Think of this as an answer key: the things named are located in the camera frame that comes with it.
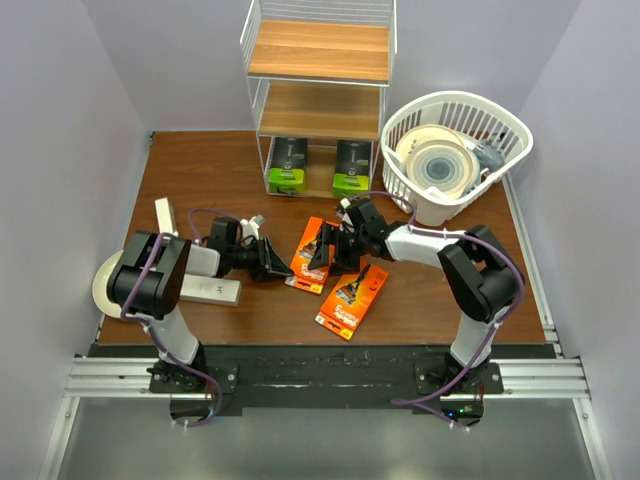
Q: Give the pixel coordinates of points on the white small box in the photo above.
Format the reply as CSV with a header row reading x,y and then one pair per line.
x,y
165,217

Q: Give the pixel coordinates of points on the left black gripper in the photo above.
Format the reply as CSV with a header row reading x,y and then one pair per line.
x,y
267,260

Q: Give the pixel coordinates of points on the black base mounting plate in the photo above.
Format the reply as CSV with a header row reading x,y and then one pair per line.
x,y
322,377

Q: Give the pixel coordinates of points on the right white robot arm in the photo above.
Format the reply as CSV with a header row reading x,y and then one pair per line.
x,y
485,282

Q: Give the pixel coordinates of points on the white plastic slatted basket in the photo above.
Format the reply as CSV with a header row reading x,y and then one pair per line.
x,y
474,119

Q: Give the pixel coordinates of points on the silver grey flat box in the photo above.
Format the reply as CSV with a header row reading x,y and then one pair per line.
x,y
210,290

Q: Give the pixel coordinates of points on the cream plate in basket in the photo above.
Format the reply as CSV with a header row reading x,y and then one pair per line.
x,y
424,133

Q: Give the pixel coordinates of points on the orange razor box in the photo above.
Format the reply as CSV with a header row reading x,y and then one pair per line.
x,y
304,278
349,301

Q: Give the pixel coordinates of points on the white wire wooden shelf unit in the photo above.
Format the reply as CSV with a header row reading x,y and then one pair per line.
x,y
319,70

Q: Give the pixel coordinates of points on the black green razor box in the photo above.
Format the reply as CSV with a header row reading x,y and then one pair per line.
x,y
352,168
287,171

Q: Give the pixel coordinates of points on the cream plate on table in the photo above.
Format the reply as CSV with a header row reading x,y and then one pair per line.
x,y
99,287

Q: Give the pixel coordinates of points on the blue ringed plate in basket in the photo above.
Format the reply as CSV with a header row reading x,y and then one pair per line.
x,y
444,168

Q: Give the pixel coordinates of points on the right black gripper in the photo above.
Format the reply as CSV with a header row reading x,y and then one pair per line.
x,y
326,238

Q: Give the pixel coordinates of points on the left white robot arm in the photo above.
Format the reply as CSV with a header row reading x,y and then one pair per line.
x,y
147,279

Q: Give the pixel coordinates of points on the grey object in basket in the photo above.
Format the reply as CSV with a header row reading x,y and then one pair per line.
x,y
489,157

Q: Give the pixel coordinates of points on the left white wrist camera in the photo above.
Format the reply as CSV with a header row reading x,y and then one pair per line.
x,y
250,228

